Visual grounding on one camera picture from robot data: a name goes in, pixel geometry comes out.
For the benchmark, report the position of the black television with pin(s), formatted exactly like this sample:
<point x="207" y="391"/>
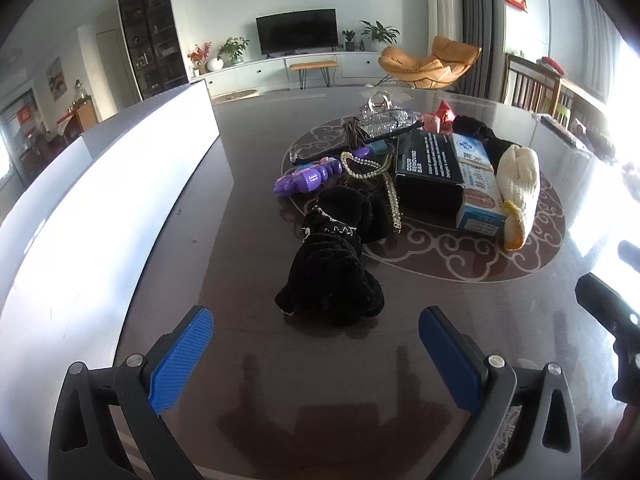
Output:
<point x="295" y="32"/>

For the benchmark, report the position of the dark patterned desktop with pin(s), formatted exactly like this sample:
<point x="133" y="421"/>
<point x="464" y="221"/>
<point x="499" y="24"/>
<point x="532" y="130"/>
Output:
<point x="250" y="210"/>

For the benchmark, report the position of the grey curtain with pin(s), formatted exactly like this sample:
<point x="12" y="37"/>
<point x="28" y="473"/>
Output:
<point x="480" y="20"/>

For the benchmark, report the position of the wooden side cabinet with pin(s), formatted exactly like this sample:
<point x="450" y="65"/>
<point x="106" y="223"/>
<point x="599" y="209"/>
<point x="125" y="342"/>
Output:
<point x="82" y="117"/>

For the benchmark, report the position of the small teal object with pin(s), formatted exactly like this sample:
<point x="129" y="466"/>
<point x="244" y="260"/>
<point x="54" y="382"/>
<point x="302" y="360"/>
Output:
<point x="378" y="148"/>

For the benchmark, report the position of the white television cabinet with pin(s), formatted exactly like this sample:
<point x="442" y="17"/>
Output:
<point x="250" y="72"/>

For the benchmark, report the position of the plain red packet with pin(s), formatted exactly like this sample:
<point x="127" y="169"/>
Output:
<point x="446" y="110"/>

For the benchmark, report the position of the silver sequin bow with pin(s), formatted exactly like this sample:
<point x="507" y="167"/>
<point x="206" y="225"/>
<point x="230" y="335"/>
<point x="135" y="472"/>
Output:
<point x="380" y="122"/>

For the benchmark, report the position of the framed wall painting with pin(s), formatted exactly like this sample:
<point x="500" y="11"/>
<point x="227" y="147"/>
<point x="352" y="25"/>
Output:
<point x="56" y="79"/>

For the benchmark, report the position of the white standing air conditioner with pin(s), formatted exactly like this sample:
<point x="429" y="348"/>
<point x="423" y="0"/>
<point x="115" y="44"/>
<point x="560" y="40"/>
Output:
<point x="442" y="5"/>

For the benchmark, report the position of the white round vase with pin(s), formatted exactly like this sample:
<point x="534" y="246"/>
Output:
<point x="215" y="64"/>

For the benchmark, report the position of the bushy green potted plant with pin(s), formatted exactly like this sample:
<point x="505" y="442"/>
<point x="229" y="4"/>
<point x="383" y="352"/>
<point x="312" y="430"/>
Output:
<point x="232" y="50"/>

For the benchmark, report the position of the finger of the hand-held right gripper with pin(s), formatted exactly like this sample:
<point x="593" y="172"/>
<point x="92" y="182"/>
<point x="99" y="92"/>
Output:
<point x="630" y="252"/>
<point x="607" y="305"/>

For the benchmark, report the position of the blue and white box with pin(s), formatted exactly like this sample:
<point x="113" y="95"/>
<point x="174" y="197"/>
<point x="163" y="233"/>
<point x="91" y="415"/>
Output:
<point x="480" y="195"/>

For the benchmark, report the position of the white sofa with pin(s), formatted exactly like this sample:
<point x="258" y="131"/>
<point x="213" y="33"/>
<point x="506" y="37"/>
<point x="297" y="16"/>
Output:
<point x="100" y="210"/>

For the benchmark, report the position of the dark display cabinet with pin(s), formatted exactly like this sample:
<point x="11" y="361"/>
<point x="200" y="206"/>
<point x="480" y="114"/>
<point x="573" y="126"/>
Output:
<point x="150" y="35"/>

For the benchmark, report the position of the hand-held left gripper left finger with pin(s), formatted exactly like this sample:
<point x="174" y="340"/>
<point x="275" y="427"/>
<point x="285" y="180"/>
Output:
<point x="182" y="355"/>

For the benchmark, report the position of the clear hair claw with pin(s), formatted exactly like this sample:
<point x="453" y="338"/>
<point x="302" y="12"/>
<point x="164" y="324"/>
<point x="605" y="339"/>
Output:
<point x="372" y="102"/>

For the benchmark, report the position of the red flower arrangement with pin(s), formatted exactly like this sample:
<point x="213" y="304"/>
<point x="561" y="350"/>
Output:
<point x="199" y="55"/>

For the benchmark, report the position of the black cardboard box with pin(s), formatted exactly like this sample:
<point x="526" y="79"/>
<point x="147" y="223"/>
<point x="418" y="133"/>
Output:
<point x="425" y="160"/>

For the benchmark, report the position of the black fuzzy glove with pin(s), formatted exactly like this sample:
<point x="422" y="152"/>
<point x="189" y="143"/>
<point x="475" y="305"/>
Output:
<point x="475" y="127"/>

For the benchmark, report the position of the purple plastic toy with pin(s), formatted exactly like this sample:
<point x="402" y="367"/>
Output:
<point x="305" y="180"/>

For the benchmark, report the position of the large leafy potted plant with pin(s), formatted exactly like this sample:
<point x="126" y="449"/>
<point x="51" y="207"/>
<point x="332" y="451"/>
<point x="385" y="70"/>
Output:
<point x="380" y="32"/>

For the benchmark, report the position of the small potted plant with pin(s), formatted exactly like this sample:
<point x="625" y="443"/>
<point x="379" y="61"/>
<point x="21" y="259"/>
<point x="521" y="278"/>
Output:
<point x="348" y="40"/>

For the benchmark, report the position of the orange lounge chair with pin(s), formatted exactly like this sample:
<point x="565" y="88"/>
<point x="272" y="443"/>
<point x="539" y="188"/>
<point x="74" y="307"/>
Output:
<point x="425" y="65"/>

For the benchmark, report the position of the beige round floor mat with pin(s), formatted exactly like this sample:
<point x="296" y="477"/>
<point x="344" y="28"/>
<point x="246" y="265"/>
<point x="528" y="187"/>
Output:
<point x="235" y="96"/>

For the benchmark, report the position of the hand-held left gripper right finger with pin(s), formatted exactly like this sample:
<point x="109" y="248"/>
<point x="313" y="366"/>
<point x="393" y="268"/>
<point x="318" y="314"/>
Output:
<point x="450" y="360"/>

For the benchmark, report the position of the wooden dining chair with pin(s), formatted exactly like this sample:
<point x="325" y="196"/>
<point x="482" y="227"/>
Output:
<point x="525" y="85"/>
<point x="575" y="100"/>

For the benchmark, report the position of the red packet with gold emblem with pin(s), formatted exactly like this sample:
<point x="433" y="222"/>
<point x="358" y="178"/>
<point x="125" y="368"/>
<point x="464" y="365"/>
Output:
<point x="432" y="124"/>

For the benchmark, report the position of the wooden bench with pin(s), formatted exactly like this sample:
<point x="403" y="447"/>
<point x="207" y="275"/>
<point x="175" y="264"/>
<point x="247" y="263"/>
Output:
<point x="312" y="65"/>

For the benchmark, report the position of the cream knit glove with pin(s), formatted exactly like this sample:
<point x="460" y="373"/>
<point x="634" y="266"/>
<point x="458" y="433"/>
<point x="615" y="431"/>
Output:
<point x="520" y="175"/>

